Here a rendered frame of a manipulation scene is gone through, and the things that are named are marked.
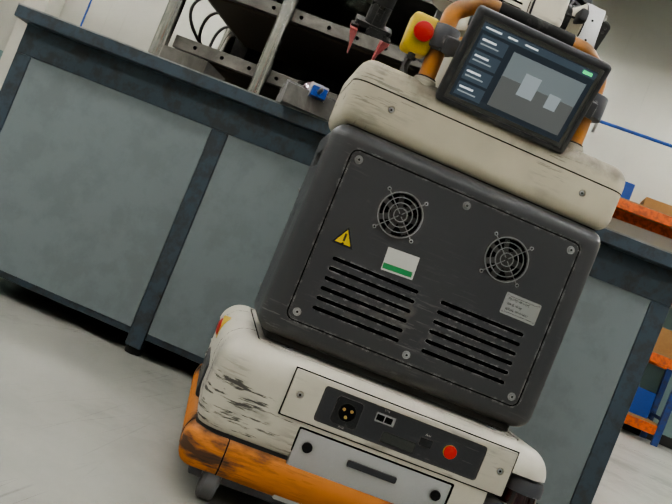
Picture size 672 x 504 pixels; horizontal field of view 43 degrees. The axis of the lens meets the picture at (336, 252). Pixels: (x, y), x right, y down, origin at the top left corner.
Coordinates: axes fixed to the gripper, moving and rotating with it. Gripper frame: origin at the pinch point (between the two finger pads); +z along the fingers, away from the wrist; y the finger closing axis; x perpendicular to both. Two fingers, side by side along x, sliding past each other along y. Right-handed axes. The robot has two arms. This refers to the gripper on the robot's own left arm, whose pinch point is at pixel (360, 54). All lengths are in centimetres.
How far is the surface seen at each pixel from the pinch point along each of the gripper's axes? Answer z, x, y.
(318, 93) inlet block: 11.6, 9.8, 6.7
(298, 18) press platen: 20, -99, 18
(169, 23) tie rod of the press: 41, -96, 62
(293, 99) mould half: 16.5, 7.5, 12.0
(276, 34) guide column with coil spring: 27, -92, 24
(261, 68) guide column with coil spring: 39, -86, 24
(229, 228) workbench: 55, 16, 14
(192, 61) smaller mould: 28, -24, 43
